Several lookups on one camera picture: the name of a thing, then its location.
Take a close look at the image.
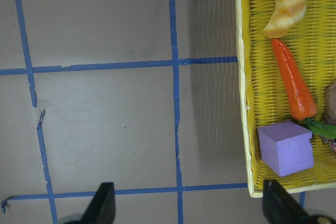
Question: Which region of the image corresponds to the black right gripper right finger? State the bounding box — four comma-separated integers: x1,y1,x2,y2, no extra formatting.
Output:
262,179,317,224

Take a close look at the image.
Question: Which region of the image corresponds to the yellow woven plastic tray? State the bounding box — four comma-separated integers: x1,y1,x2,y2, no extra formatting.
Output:
235,0,335,198

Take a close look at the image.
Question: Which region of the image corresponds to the small silver battery can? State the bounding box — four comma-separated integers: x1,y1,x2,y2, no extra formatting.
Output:
330,142,336,155

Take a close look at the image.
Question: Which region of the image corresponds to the brown toy creature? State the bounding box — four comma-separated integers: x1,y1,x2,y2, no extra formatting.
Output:
322,82,335,145

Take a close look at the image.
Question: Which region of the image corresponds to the orange toy carrot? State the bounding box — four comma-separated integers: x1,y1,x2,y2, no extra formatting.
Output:
271,38,317,120

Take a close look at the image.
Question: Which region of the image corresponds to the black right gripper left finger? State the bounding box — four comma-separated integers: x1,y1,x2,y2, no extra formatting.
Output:
80,182,116,224

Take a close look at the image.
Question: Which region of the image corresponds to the purple foam cube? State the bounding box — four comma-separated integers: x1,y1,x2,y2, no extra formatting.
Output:
257,121,314,177

